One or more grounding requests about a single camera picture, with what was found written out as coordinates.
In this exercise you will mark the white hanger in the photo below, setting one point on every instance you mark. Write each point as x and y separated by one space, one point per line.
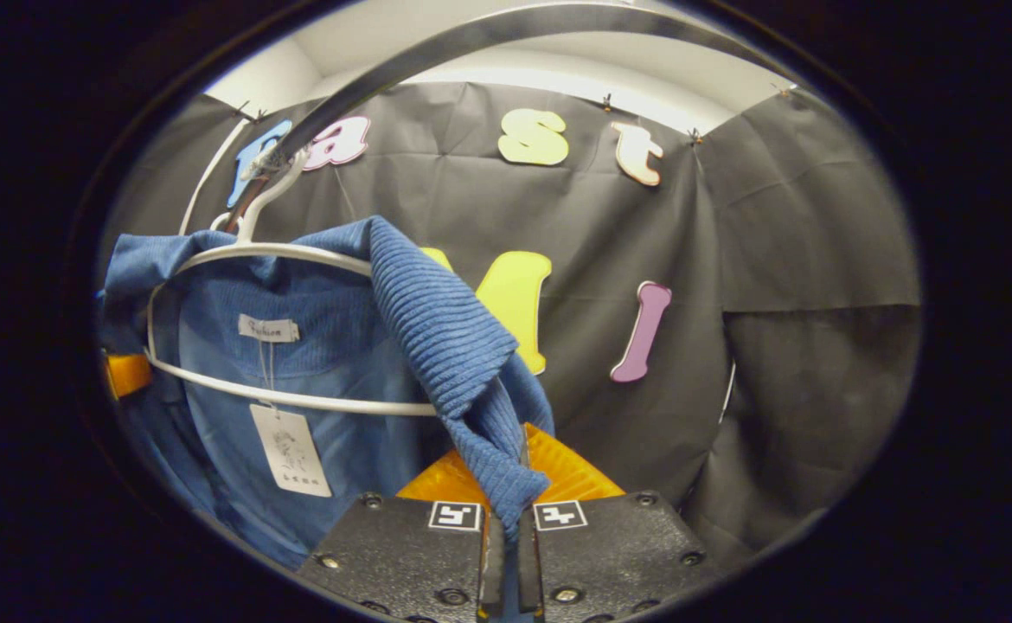
368 408

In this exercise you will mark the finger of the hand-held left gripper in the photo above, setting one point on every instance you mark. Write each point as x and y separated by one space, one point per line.
128 374

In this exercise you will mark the blue shirt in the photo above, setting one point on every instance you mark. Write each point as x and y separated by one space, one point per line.
454 346

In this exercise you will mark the black backdrop cloth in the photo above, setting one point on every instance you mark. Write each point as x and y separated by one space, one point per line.
774 260

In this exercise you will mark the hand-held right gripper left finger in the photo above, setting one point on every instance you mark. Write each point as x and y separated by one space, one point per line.
402 554

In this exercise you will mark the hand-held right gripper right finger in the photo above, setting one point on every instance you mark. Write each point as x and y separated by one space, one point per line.
610 554

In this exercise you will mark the black clothes rack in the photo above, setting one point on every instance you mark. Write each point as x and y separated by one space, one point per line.
471 28

